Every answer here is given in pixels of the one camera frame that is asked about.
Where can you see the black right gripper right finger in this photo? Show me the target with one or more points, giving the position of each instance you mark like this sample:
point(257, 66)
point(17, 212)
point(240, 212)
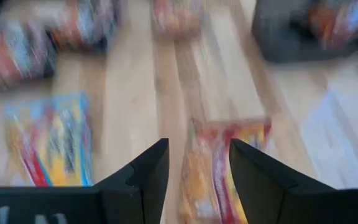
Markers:
point(275, 199)

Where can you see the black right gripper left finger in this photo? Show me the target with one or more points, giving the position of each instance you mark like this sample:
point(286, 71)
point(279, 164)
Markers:
point(135, 193)

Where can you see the red Maruchan ramen pack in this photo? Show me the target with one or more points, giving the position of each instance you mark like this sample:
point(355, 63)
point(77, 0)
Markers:
point(204, 186)
point(176, 18)

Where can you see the blue Maruchan ramen pack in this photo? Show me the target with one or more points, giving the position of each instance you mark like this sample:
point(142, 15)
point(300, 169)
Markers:
point(51, 146)

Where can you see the clear plastic bin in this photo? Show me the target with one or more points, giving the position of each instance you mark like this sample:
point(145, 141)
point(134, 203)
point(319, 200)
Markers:
point(337, 140)

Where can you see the black plastic bin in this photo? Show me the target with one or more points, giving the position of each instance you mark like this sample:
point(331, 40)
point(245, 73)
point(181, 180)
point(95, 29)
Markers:
point(278, 43)

